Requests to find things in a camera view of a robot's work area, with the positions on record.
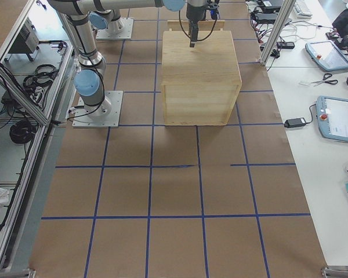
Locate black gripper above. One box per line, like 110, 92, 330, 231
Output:
186, 0, 206, 48

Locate wooden drawer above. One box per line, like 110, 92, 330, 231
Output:
167, 20, 225, 32

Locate wooden drawer cabinet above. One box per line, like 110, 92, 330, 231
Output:
161, 31, 242, 126

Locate black small device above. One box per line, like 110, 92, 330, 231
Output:
276, 42, 295, 49

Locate white keyboard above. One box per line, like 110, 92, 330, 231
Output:
293, 0, 313, 18

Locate upper teach pendant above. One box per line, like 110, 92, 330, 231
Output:
305, 41, 348, 72

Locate teach pendant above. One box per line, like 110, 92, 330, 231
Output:
316, 96, 348, 142
305, 41, 348, 72

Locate black power adapter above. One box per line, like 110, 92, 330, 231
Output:
284, 118, 307, 129

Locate grey control box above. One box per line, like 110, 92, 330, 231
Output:
8, 18, 39, 61

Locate lower teach pendant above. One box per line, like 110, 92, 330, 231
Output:
316, 96, 348, 142

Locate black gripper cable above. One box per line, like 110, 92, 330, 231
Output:
178, 5, 218, 43

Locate aluminium frame post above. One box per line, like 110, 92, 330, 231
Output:
260, 0, 296, 65

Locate black handled scissors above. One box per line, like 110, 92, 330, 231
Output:
310, 73, 338, 86

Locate black coiled cable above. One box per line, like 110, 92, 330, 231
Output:
9, 120, 37, 145

